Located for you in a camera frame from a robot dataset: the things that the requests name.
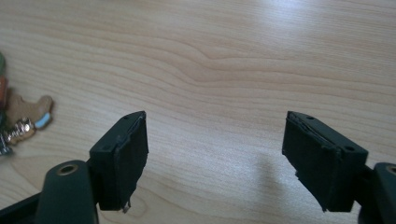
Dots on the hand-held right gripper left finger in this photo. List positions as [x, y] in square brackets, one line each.
[121, 161]

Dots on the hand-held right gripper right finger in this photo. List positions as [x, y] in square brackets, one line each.
[323, 161]

